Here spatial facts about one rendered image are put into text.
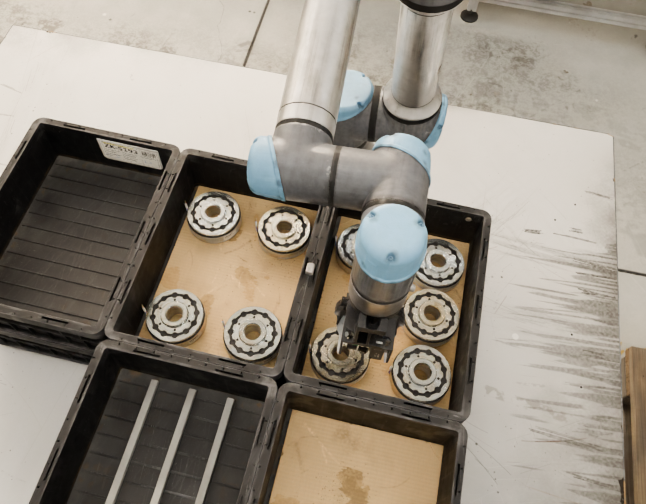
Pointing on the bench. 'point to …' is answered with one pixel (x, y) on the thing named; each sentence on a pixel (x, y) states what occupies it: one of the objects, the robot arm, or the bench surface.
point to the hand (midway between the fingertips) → (364, 333)
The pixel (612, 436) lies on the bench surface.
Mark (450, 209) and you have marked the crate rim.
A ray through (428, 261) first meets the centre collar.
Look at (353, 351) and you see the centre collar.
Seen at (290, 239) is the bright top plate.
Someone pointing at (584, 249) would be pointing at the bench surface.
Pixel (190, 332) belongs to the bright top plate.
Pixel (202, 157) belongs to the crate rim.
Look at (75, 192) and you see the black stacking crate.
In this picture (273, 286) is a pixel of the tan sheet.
